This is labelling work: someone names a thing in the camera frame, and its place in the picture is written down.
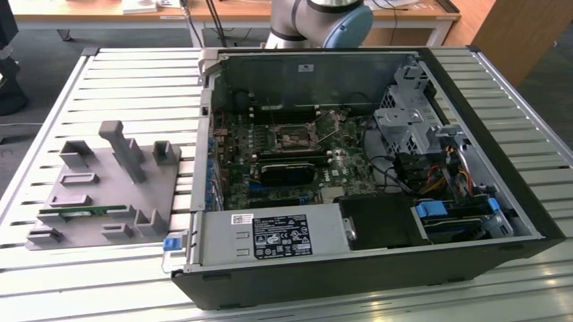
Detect CPU socket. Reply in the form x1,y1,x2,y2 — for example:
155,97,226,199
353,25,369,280
267,123,325,152

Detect RAM slot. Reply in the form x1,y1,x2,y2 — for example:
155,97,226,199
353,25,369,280
257,152,328,165

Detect white box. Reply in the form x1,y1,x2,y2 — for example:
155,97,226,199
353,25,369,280
122,0,159,15

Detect green RAM stick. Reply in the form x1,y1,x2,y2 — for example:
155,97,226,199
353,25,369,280
39,205,129,217

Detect grey parts rack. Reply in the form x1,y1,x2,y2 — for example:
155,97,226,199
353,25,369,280
26,120,186,252

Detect grey power supply with label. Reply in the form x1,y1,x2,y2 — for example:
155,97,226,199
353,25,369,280
195,203,352,266

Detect metal socket cover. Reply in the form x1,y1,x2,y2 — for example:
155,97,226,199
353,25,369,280
313,107,356,135

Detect green motherboard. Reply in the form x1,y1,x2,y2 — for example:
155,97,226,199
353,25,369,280
210,110,382,211

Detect silver metal drive cage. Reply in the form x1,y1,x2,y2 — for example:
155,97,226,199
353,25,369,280
374,63,449,159

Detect black open PC case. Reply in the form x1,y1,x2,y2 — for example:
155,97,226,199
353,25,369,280
170,46,567,311

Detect blue disk carrier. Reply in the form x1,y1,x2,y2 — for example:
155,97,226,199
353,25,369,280
414,199,449,221

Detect brown wooden cabinet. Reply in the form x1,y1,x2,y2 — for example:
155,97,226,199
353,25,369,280
441,0,573,87

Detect thin black hanging cable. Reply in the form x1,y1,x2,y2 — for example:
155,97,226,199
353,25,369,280
181,0,203,48
205,0,238,46

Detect coloured power wires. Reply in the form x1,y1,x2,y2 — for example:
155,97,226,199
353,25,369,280
416,144,476,197

